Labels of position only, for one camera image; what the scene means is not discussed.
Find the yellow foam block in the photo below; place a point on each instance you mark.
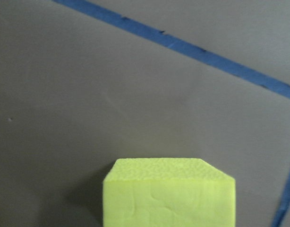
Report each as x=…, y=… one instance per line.
x=168, y=192

